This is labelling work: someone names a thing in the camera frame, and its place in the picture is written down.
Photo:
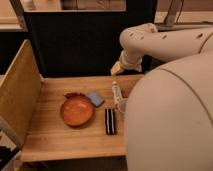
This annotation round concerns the orange ceramic bowl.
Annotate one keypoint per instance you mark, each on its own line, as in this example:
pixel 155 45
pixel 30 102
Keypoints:
pixel 76 110

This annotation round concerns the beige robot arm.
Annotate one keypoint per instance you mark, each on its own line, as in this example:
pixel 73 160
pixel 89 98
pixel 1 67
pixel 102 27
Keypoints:
pixel 169 112

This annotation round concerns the white plastic bottle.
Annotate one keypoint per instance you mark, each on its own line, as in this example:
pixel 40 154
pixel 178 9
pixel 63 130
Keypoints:
pixel 117 94

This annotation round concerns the blue sponge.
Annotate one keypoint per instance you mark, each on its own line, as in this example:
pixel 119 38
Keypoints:
pixel 96 99

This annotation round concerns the clear plastic cup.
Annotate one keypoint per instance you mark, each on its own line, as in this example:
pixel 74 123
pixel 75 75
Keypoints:
pixel 121 106

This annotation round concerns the black white striped cloth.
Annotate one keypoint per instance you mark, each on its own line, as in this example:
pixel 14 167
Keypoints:
pixel 110 122

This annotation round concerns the black back panel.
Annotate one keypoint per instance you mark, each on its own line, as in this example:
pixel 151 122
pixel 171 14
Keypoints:
pixel 83 43

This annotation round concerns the wooden left side panel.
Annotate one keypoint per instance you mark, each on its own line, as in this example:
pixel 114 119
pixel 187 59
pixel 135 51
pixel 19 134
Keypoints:
pixel 19 90

